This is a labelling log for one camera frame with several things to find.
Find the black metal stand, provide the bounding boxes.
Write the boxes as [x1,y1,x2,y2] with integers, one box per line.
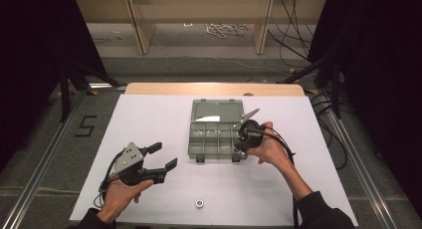
[59,58,120,123]
[277,53,342,119]

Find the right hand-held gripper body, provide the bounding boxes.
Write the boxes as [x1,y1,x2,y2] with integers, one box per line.
[233,108,267,150]

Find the hanging black cables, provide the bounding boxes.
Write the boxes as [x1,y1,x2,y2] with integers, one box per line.
[267,0,319,63]

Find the white floor cable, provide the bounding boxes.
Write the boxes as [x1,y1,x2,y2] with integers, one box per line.
[150,36,293,78]

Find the black floor cable bundle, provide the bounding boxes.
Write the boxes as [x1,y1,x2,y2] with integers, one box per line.
[310,89,349,172]

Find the white table cover sheet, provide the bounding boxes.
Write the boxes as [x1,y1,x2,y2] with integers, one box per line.
[69,94,359,227]

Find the short aluminium floor rail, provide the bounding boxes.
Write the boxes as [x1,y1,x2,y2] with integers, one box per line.
[87,83,128,92]

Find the long aluminium floor rail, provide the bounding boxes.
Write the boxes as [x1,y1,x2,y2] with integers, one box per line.
[326,103,397,229]
[0,89,89,229]

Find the person's left hand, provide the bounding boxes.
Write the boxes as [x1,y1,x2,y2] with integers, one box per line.
[97,178,155,225]

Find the person's right hand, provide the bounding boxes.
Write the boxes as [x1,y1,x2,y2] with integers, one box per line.
[247,120,297,170]

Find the pile of white rope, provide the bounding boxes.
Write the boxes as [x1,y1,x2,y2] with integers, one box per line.
[204,22,249,40]

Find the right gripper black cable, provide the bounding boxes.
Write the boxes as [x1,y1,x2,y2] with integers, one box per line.
[243,125,298,229]

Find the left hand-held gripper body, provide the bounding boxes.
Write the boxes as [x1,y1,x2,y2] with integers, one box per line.
[108,141,167,187]

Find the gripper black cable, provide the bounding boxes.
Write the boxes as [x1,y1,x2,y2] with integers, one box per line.
[94,150,125,208]
[243,125,298,229]

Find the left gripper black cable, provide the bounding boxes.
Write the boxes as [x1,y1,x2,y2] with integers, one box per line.
[94,150,125,208]

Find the black curtain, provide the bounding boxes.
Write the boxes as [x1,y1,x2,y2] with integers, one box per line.
[307,0,422,217]
[0,0,110,163]

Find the light wooden desk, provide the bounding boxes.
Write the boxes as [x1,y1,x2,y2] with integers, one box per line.
[75,0,327,56]

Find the translucent grey compartment box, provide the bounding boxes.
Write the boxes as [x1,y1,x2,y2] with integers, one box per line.
[187,99,249,163]

